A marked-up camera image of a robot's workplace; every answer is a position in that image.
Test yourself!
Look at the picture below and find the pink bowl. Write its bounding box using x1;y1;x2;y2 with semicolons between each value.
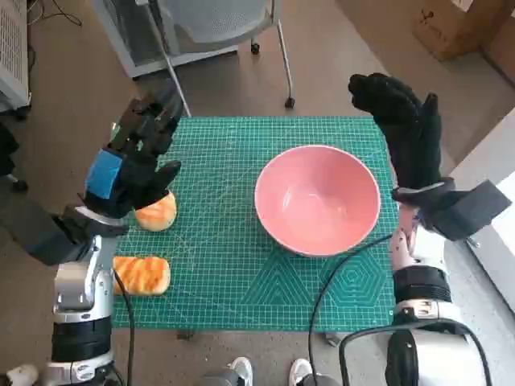
253;146;381;258

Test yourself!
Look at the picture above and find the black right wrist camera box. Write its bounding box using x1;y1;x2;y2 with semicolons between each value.
418;180;512;242

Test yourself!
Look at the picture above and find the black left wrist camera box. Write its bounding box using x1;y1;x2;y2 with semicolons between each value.
0;203;130;266

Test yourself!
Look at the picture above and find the white perforated cabinet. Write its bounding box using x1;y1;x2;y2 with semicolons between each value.
0;0;33;117

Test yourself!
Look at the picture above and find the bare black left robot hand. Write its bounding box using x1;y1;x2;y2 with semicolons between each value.
78;88;182;220

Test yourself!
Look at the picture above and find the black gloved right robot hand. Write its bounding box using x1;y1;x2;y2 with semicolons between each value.
348;72;443;190

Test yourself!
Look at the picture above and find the white glass-sided cabinet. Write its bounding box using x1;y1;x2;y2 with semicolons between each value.
92;0;241;80

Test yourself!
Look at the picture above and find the rectangular toy bread loaf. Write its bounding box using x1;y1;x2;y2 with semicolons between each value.
112;256;171;298

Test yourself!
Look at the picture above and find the grey mesh chair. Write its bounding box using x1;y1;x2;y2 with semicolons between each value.
152;0;299;117

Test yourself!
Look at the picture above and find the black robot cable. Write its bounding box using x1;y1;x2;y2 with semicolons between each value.
307;235;395;386
112;269;136;386
340;319;494;386

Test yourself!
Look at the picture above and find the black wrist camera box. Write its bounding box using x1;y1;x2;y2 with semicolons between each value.
418;180;512;242
0;203;130;266

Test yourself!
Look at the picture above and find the plain cardboard box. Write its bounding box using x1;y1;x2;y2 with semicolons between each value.
480;18;515;96

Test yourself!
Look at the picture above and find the green cutting mat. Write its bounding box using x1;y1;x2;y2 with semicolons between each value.
109;115;398;331

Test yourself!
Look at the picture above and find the printed cardboard box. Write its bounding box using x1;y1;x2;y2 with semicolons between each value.
410;0;490;62

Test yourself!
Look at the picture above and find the white shoe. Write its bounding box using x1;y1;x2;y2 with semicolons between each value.
290;357;314;386
227;356;254;386

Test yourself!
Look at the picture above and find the round toy bread bun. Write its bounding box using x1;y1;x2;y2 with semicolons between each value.
134;191;178;232

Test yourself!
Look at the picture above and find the black chair base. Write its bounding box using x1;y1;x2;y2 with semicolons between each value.
0;120;29;192

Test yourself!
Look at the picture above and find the white table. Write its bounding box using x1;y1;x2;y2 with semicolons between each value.
448;106;515;314

